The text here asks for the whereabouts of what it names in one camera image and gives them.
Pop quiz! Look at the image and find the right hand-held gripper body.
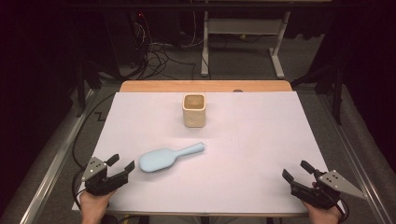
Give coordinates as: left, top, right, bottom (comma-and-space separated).
290, 169, 367, 210

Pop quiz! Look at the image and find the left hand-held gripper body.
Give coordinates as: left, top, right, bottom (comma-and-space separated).
81, 156, 130, 197

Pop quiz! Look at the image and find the light blue hairbrush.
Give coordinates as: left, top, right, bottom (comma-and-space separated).
138, 142, 205, 174

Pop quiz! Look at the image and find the cream square cup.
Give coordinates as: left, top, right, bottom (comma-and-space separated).
181, 93, 207, 129

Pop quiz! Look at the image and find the person's right hand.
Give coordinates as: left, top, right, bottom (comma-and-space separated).
302, 202, 344, 224

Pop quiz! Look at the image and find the person's left hand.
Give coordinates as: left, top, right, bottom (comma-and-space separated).
78, 189, 116, 224

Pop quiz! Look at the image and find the white table cover board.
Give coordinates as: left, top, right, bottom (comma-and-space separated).
72, 91, 346, 216

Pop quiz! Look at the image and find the black metal stand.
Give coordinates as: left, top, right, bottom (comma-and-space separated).
290, 62, 345, 125
74, 59, 104, 118

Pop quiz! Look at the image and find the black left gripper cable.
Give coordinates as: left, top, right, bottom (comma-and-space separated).
71, 167, 92, 213

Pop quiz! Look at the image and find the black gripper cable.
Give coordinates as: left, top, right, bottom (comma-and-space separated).
337, 197, 350, 223
71, 167, 92, 213

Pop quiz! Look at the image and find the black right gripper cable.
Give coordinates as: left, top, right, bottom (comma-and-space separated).
337, 197, 350, 223

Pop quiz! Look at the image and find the aluminium floor rail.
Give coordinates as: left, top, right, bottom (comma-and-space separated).
317, 92, 396, 224
18, 90, 97, 224

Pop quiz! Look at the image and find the black floor cable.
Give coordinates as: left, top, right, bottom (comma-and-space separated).
72, 92, 117, 171

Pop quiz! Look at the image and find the tangle of floor cables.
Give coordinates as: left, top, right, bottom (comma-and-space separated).
134, 12, 206, 80

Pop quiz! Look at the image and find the white metal desk frame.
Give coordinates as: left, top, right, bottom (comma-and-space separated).
200, 10, 292, 79

